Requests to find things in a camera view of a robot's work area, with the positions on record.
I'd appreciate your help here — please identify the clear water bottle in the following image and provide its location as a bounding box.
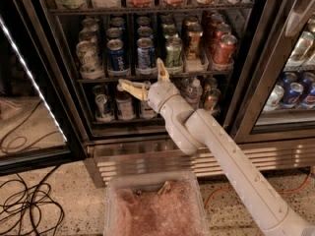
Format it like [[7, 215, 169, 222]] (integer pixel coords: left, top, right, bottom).
[[185, 79, 203, 109]]

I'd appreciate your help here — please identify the small blue can bottom shelf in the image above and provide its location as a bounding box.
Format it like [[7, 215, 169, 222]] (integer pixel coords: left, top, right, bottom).
[[95, 94, 112, 118]]

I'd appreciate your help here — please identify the brown drink bottle left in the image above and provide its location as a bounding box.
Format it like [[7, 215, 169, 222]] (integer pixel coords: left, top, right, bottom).
[[115, 86, 135, 120]]

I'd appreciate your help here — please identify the blue pepsi can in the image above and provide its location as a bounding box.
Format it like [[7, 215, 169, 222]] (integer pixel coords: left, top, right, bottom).
[[106, 39, 128, 72], [137, 37, 156, 70]]

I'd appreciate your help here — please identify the black cable bundle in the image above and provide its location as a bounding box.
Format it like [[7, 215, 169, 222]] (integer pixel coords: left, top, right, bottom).
[[0, 164, 66, 236]]

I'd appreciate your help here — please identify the red can front right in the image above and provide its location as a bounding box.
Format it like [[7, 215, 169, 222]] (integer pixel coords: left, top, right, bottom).
[[214, 34, 237, 65]]

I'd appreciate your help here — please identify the brown can bottom right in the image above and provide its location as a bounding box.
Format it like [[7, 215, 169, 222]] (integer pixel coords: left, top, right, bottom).
[[203, 88, 221, 111]]

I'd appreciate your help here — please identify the white green can front left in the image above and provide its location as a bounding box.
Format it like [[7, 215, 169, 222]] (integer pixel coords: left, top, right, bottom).
[[76, 41, 101, 73]]

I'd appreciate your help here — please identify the blue pepsi can left front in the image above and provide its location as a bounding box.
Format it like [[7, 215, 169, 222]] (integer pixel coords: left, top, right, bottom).
[[106, 39, 128, 72]]

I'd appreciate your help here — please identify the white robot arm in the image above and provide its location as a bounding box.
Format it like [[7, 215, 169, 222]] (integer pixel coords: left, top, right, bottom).
[[118, 60, 315, 236]]

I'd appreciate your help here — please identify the orange cable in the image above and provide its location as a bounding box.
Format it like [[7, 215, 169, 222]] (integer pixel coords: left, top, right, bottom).
[[204, 166, 314, 210]]

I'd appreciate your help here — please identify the steel fridge bottom grille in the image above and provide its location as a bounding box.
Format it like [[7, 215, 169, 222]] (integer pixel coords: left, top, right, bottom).
[[86, 139, 315, 188]]

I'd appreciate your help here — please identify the brown drink bottle middle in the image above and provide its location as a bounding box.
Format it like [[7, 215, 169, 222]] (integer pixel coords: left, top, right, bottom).
[[140, 100, 158, 119]]

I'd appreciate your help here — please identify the right glass fridge door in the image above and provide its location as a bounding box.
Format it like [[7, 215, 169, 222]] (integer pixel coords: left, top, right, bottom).
[[231, 0, 315, 144]]

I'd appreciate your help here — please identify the brown gold can front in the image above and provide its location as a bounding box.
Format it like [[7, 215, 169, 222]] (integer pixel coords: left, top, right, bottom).
[[185, 25, 203, 60]]

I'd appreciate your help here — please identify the clear plastic bin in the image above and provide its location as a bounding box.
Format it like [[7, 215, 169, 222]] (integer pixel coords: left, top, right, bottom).
[[103, 171, 210, 236]]

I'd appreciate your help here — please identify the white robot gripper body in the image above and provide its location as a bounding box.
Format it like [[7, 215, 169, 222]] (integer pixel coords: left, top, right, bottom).
[[148, 81, 179, 113]]

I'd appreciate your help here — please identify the brown drink bottle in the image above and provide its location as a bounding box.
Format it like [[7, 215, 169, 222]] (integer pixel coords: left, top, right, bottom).
[[140, 100, 158, 119], [115, 86, 135, 120]]

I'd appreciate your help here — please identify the open glass fridge door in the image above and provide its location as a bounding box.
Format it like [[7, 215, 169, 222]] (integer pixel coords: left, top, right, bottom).
[[0, 0, 87, 175]]

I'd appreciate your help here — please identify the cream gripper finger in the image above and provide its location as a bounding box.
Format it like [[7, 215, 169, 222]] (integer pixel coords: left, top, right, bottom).
[[157, 58, 169, 82], [118, 79, 149, 101]]

